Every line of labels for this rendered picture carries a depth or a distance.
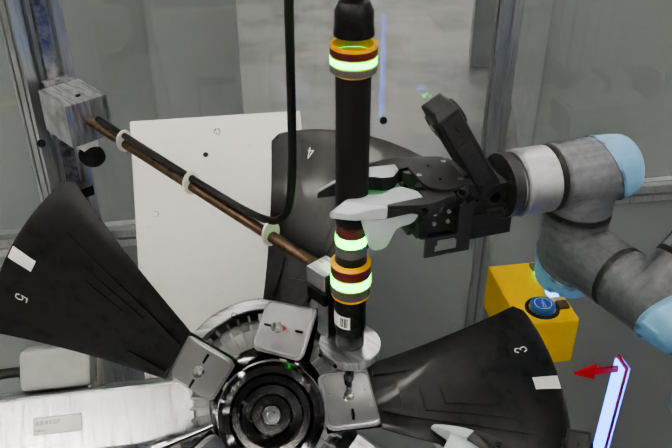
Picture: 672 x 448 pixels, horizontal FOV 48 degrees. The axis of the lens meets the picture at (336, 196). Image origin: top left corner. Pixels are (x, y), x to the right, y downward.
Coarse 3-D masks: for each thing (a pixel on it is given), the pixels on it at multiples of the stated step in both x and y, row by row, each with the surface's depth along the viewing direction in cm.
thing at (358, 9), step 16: (352, 0) 65; (368, 0) 66; (336, 16) 66; (352, 16) 65; (368, 16) 65; (336, 32) 66; (352, 32) 66; (368, 32) 66; (336, 304) 82; (336, 320) 83; (352, 320) 82; (336, 336) 85; (352, 336) 84
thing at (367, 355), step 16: (320, 272) 83; (320, 288) 84; (320, 304) 85; (320, 320) 86; (368, 336) 87; (320, 352) 85; (336, 352) 85; (352, 352) 85; (368, 352) 85; (336, 368) 84; (352, 368) 83
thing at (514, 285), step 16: (496, 272) 130; (512, 272) 130; (528, 272) 130; (496, 288) 128; (512, 288) 127; (528, 288) 127; (496, 304) 129; (512, 304) 123; (528, 304) 123; (544, 320) 120; (560, 320) 120; (576, 320) 120; (544, 336) 121; (560, 336) 121; (560, 352) 123
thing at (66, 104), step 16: (48, 80) 121; (64, 80) 122; (80, 80) 123; (48, 96) 117; (64, 96) 117; (80, 96) 117; (96, 96) 117; (48, 112) 119; (64, 112) 114; (80, 112) 116; (96, 112) 118; (48, 128) 122; (64, 128) 117; (80, 128) 117; (80, 144) 118
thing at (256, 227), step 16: (96, 128) 115; (128, 144) 109; (144, 160) 107; (176, 176) 102; (192, 192) 100; (224, 208) 95; (256, 224) 91; (272, 240) 89; (288, 240) 89; (304, 256) 86
